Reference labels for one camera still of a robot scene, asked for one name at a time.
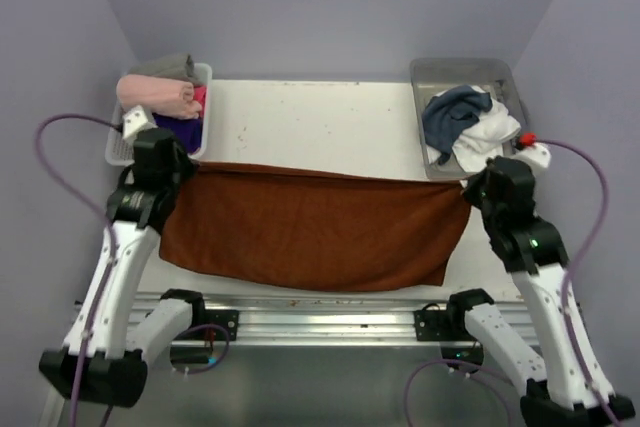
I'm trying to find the purple rolled towel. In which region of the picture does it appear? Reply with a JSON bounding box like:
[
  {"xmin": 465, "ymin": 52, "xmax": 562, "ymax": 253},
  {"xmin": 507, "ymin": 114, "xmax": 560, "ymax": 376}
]
[{"xmin": 153, "ymin": 114, "xmax": 203, "ymax": 154}]

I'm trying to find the hot pink rolled towel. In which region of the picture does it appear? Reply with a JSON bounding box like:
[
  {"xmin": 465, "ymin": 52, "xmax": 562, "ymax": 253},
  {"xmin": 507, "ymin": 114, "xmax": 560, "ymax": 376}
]
[{"xmin": 193, "ymin": 85, "xmax": 207, "ymax": 118}]

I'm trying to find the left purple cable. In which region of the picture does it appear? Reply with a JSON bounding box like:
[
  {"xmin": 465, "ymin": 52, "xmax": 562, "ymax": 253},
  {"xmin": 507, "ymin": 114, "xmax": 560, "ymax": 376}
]
[{"xmin": 33, "ymin": 113, "xmax": 231, "ymax": 427}]

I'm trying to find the blue grey towel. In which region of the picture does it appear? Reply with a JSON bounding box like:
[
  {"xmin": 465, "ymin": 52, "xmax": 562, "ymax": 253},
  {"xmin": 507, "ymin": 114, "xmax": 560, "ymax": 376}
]
[{"xmin": 421, "ymin": 85, "xmax": 493, "ymax": 165}]

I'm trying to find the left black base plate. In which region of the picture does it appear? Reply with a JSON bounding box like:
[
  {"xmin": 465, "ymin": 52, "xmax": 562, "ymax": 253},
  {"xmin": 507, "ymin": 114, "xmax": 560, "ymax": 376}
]
[{"xmin": 186, "ymin": 309, "xmax": 240, "ymax": 342}]

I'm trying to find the purple cable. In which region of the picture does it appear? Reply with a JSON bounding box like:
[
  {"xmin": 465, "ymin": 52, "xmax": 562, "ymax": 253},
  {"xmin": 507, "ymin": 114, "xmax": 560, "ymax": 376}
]
[
  {"xmin": 403, "ymin": 138, "xmax": 624, "ymax": 427},
  {"xmin": 33, "ymin": 113, "xmax": 231, "ymax": 427}
]

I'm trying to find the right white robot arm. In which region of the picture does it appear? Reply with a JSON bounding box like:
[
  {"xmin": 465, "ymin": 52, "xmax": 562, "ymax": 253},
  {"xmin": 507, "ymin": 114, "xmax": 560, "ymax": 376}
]
[{"xmin": 445, "ymin": 157, "xmax": 636, "ymax": 426}]

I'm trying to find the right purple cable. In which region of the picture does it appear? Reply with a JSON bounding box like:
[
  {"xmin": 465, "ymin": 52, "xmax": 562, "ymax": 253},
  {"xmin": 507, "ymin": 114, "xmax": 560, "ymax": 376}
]
[{"xmin": 403, "ymin": 138, "xmax": 624, "ymax": 427}]

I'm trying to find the aluminium mounting rail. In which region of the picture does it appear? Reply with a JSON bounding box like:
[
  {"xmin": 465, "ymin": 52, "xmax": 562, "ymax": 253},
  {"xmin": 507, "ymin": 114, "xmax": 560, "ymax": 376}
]
[{"xmin": 205, "ymin": 298, "xmax": 473, "ymax": 347}]

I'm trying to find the grey rolled towel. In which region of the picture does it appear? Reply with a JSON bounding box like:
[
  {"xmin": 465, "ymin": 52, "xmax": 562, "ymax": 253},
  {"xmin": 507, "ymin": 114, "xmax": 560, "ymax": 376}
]
[{"xmin": 128, "ymin": 53, "xmax": 202, "ymax": 86}]

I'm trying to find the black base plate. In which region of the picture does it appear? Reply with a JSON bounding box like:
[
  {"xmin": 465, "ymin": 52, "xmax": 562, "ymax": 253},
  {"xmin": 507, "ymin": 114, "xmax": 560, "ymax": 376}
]
[
  {"xmin": 413, "ymin": 291, "xmax": 473, "ymax": 342},
  {"xmin": 186, "ymin": 309, "xmax": 240, "ymax": 342}
]

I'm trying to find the white plastic basket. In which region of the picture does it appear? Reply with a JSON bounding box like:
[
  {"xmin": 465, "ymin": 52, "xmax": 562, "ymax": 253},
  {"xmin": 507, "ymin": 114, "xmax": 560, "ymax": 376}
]
[{"xmin": 105, "ymin": 63, "xmax": 213, "ymax": 166}]

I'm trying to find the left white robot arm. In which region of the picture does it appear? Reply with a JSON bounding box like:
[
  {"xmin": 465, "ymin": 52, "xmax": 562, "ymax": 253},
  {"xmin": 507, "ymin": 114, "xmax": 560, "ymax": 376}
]
[{"xmin": 39, "ymin": 128, "xmax": 208, "ymax": 408}]

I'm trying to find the brown rust towel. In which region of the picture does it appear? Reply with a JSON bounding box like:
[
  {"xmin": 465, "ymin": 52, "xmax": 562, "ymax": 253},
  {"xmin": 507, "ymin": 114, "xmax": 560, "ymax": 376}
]
[{"xmin": 159, "ymin": 163, "xmax": 471, "ymax": 292}]

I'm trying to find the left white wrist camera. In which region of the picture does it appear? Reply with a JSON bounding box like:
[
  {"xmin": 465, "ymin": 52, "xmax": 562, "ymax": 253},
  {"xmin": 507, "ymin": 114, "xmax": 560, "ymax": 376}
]
[{"xmin": 122, "ymin": 105, "xmax": 156, "ymax": 145}]

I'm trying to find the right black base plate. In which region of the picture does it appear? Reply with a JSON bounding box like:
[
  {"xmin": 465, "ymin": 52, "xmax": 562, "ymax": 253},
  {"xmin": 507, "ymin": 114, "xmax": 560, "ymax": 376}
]
[{"xmin": 413, "ymin": 291, "xmax": 473, "ymax": 342}]

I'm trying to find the light pink rolled towel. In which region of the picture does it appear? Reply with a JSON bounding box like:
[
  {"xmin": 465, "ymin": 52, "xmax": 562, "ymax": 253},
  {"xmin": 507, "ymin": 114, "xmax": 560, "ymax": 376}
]
[{"xmin": 116, "ymin": 74, "xmax": 202, "ymax": 119}]

